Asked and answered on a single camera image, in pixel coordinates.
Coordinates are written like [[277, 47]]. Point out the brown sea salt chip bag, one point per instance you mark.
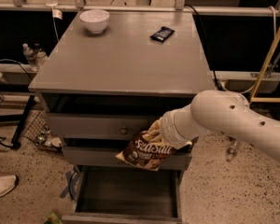
[[149, 149]]

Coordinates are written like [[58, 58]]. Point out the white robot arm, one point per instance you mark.
[[222, 112]]

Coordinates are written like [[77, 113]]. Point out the grey drawer cabinet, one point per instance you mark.
[[122, 71]]

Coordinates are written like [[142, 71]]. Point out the middle grey drawer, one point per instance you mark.
[[106, 157]]

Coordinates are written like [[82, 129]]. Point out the grey drawer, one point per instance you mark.
[[89, 126], [106, 157], [110, 195]]

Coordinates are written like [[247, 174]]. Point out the top grey drawer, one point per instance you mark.
[[89, 126]]

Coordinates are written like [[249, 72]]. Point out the bottom grey drawer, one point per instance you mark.
[[110, 195]]

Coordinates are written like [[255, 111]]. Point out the dark candy bar wrapper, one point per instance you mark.
[[162, 34]]

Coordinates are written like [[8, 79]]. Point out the white ceramic bowl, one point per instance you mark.
[[95, 20]]

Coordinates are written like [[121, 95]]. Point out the blue tape cross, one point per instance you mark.
[[70, 189]]

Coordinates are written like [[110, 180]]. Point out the plastic bottle on floor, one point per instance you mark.
[[232, 149]]

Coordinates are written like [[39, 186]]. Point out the glass jar on ledge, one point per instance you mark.
[[41, 54]]

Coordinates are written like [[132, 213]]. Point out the clear water bottle on ledge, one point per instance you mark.
[[30, 56]]

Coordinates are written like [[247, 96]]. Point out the white hanging tag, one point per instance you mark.
[[56, 13]]

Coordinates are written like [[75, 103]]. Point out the black stand leg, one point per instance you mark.
[[21, 119]]

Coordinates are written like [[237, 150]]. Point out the green snack package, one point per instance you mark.
[[53, 218]]

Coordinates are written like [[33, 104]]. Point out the white sneaker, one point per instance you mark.
[[7, 184]]

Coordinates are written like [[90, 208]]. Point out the wire mesh basket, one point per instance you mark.
[[39, 133]]

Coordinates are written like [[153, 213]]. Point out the yellow metal frame stand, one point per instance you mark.
[[253, 95]]

